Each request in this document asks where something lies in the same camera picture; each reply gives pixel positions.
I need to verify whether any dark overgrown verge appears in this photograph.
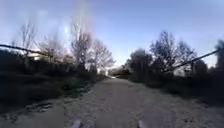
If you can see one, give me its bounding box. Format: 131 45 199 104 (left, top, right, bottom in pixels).
126 71 224 108

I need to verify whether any gravel dirt path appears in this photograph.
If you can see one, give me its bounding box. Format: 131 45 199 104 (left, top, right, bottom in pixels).
0 77 224 128

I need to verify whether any row of bare trees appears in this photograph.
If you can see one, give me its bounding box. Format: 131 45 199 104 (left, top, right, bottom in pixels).
9 19 116 73

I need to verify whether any overgrown verge with bushes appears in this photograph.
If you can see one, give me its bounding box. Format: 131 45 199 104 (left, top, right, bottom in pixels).
0 49 108 114

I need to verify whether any robot's own part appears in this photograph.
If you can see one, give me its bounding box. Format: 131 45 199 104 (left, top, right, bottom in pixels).
137 119 147 128
70 119 83 128

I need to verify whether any wooden fence rail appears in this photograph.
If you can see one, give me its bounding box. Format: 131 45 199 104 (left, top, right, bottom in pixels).
163 49 221 74
0 43 51 58

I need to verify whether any group of dark trees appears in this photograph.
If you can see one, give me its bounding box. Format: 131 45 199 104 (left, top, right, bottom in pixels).
124 30 224 84

